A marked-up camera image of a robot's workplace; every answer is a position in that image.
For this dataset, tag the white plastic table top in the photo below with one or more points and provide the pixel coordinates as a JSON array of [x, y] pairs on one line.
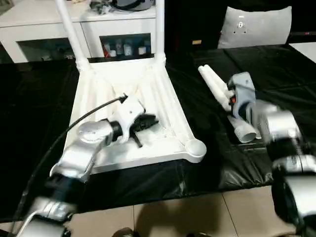
[[148, 94]]

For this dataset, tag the white plastic table leg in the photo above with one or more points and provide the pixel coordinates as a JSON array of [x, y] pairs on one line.
[[159, 29], [212, 85], [219, 81], [71, 34]]

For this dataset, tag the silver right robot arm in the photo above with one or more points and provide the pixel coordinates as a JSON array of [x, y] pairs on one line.
[[281, 133]]

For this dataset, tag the small yellow label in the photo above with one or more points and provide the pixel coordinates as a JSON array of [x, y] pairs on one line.
[[196, 42]]

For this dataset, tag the light grey cushion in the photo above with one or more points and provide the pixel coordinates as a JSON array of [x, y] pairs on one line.
[[256, 27]]

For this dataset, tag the white flat sheet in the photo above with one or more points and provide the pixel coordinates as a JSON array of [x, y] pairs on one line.
[[305, 50]]

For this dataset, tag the black robot foot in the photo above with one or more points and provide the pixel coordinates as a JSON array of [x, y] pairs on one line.
[[124, 232]]

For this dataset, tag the black tall cabinet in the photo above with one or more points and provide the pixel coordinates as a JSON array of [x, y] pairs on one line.
[[187, 22]]

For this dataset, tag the black table mat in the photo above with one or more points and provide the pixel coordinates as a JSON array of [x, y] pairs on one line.
[[29, 108]]

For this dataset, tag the grey carry case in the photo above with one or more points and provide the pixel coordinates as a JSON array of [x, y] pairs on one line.
[[128, 4]]

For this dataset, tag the white glass-door cabinet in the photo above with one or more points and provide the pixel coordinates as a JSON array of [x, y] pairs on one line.
[[49, 24]]

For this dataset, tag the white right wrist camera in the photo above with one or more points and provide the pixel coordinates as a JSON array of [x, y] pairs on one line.
[[243, 91]]

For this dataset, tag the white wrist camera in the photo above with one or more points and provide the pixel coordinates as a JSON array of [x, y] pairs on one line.
[[131, 111], [243, 91]]

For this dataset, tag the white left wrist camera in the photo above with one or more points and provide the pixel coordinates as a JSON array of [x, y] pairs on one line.
[[131, 111]]

